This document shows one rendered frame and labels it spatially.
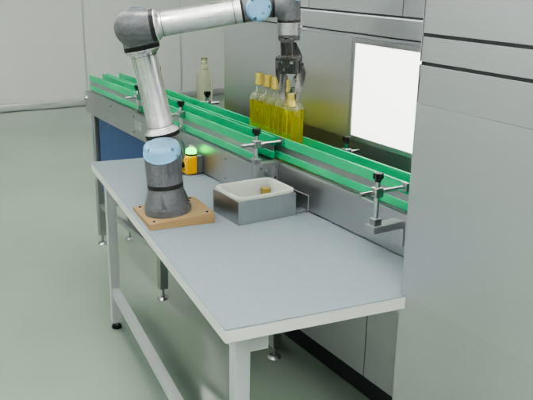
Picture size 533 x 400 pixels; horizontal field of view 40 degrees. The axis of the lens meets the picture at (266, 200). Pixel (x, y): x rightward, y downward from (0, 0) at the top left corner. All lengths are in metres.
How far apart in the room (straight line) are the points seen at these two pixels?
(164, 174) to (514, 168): 1.14
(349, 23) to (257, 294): 1.05
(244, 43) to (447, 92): 1.58
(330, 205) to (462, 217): 0.75
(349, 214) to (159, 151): 0.62
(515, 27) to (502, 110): 0.17
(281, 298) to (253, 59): 1.46
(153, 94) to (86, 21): 6.13
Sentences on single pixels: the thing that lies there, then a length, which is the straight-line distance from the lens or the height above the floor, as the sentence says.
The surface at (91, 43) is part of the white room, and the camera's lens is 8.53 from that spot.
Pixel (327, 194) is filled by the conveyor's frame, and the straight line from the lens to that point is 2.35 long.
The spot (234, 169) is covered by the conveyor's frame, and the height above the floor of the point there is 0.83.
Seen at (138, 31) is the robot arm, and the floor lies 1.35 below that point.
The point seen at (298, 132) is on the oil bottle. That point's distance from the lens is 2.56.
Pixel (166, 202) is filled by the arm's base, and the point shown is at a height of 0.82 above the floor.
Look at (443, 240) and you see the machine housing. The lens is 1.74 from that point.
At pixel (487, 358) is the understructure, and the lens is 1.74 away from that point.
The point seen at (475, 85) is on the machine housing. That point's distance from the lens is 1.62.
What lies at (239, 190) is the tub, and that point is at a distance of 2.47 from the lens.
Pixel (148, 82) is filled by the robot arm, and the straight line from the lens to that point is 2.39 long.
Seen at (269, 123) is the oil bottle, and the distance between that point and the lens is 2.65.
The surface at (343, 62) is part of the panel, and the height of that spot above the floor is 1.23.
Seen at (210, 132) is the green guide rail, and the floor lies 0.92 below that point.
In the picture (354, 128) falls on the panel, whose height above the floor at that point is 1.02.
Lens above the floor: 1.54
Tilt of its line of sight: 18 degrees down
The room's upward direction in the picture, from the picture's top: 1 degrees clockwise
